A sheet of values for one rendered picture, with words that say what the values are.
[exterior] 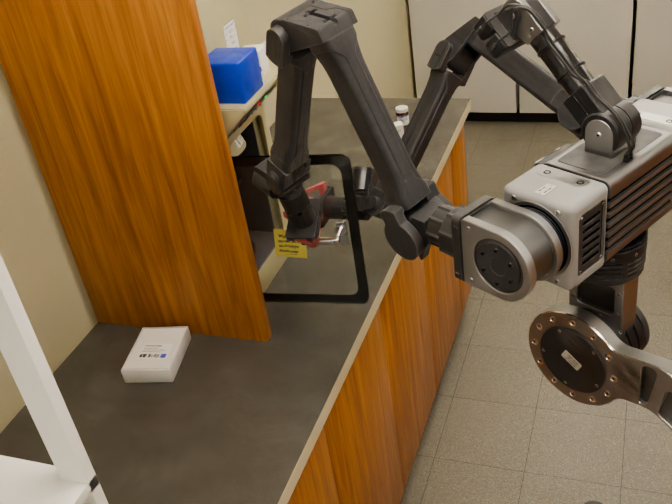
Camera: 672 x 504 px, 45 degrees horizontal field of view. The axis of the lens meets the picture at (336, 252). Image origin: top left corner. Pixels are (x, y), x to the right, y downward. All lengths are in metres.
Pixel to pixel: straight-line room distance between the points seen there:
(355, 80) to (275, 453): 0.80
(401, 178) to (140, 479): 0.83
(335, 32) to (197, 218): 0.71
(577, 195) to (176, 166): 0.89
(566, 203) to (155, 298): 1.14
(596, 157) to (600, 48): 3.48
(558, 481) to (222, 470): 1.43
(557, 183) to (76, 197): 1.15
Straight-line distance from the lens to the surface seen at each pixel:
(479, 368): 3.24
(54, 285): 2.13
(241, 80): 1.76
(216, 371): 1.94
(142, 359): 1.98
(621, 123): 1.34
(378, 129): 1.31
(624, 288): 1.49
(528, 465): 2.90
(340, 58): 1.28
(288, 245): 1.91
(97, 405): 1.97
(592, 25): 4.80
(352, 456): 2.13
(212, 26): 1.88
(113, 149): 1.86
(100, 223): 2.00
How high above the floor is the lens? 2.16
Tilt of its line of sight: 33 degrees down
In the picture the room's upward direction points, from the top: 9 degrees counter-clockwise
